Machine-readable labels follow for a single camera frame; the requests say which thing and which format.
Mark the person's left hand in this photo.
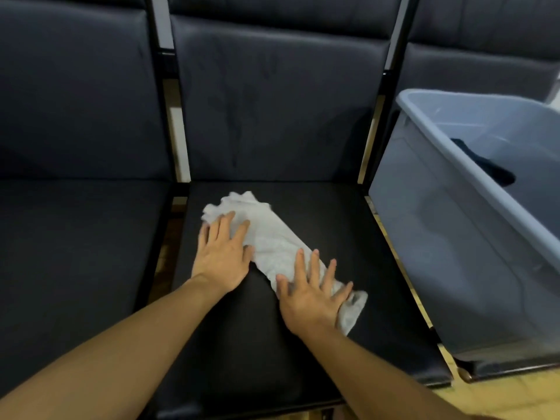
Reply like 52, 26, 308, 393
191, 211, 256, 296

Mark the person's right hand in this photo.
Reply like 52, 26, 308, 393
275, 248, 354, 338

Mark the grey tank top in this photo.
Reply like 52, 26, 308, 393
201, 191, 369, 337

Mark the blue-grey plastic bin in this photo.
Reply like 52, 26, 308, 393
369, 88, 560, 362

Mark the black garment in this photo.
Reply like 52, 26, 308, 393
450, 138, 516, 188

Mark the person's left forearm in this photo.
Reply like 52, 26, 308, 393
0, 277, 228, 420

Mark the person's right forearm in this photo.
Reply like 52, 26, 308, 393
302, 327, 499, 420

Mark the black leather bench chair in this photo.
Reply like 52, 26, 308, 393
0, 0, 176, 398
139, 0, 454, 420
362, 0, 560, 383

